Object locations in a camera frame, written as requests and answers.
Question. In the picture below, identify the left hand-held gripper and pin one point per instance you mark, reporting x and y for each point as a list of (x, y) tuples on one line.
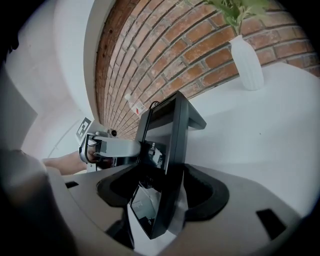
[(83, 130)]

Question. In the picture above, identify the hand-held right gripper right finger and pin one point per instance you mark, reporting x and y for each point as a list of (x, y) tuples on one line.
[(237, 200)]

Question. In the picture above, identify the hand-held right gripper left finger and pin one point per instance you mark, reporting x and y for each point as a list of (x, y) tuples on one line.
[(85, 195)]

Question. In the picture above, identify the black desk telephone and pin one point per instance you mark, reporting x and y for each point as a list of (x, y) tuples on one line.
[(175, 140)]

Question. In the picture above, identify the person's left forearm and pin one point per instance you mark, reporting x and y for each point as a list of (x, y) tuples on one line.
[(67, 162)]

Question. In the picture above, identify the clear plastic bottle white cap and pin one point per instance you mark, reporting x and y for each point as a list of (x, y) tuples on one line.
[(135, 105)]

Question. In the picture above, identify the white ribbed vase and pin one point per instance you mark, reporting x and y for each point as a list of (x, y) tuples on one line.
[(247, 65)]

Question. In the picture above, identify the green leafy plant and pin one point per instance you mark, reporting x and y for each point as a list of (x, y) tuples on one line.
[(235, 11)]

